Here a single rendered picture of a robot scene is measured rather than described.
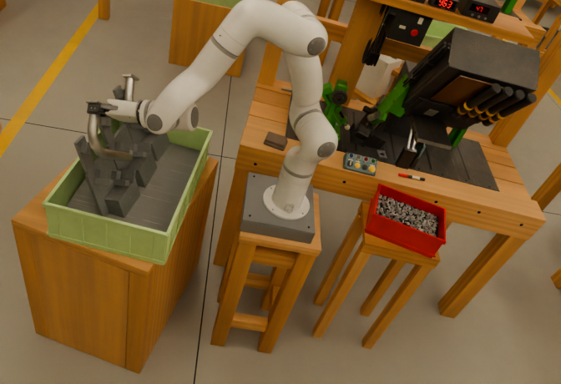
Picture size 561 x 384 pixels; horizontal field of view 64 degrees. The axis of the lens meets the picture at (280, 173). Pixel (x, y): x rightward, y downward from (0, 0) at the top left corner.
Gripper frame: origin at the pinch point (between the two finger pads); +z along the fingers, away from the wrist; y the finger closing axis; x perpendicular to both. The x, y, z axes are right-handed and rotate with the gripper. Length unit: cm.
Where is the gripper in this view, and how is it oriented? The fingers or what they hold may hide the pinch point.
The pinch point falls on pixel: (98, 110)
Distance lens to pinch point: 150.0
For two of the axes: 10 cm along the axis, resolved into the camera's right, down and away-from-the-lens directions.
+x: -1.1, 9.9, -1.1
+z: -9.8, -0.9, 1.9
